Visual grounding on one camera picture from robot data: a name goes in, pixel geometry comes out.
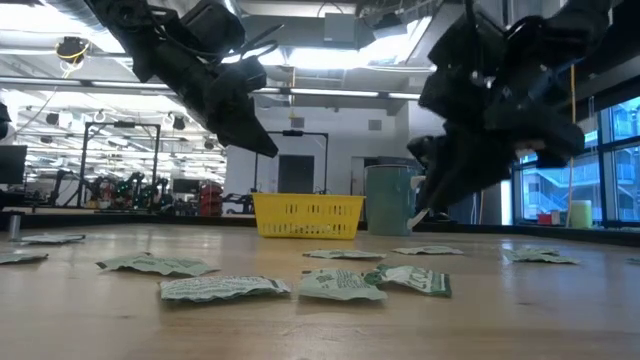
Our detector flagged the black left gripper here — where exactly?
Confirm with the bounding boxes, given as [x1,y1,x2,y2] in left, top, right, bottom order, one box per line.
[149,44,279,157]

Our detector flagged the black computer monitor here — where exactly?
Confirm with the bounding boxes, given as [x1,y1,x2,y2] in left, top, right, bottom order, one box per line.
[0,144,29,186]

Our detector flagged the pale green cup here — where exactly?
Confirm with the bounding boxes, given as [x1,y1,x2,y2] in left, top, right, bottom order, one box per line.
[569,199,594,230]

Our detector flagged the silver ceiling duct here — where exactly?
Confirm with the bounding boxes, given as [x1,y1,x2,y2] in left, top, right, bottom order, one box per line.
[44,0,236,136]

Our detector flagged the red tool bins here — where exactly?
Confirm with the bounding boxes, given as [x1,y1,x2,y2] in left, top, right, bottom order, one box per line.
[198,182,225,217]

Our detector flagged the silver metal post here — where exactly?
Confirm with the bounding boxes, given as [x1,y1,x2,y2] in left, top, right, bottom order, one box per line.
[7,212,23,241]

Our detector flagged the green truvia sweetener packet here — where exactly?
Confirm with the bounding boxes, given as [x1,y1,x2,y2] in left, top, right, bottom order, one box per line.
[95,252,221,278]
[503,247,581,266]
[14,232,87,246]
[302,249,387,261]
[159,274,292,304]
[392,244,465,256]
[363,263,453,299]
[298,268,389,302]
[0,251,50,266]

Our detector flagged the green ceramic mug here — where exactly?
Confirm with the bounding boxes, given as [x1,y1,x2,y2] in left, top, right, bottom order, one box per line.
[363,164,430,237]

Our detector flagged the grey ceiling box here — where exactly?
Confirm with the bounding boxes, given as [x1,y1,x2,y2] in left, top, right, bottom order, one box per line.
[323,12,357,44]

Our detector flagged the ceiling light strip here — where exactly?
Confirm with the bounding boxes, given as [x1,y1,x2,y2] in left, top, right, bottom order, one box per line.
[0,77,181,96]
[252,87,424,101]

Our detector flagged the dark door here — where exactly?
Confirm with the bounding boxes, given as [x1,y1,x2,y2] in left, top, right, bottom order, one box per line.
[277,154,316,195]

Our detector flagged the yellow hanging cable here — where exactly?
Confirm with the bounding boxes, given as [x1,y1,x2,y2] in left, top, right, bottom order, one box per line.
[568,64,577,229]

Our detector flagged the ceiling cable reel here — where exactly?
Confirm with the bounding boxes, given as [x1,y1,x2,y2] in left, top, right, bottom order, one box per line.
[53,35,92,66]

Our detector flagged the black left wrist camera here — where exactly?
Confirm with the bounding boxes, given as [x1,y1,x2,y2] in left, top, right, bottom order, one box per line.
[180,0,247,57]

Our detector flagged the background robot workstation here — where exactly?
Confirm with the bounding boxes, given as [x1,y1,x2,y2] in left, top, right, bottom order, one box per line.
[47,169,174,211]

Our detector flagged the yellow plastic basket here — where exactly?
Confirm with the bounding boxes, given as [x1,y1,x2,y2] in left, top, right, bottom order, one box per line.
[251,192,367,240]

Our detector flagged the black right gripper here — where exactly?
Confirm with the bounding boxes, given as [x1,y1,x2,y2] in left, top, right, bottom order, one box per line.
[407,14,586,210]

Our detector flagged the black gantry frame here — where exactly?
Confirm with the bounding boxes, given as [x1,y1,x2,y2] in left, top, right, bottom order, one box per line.
[253,130,330,196]
[77,121,162,209]

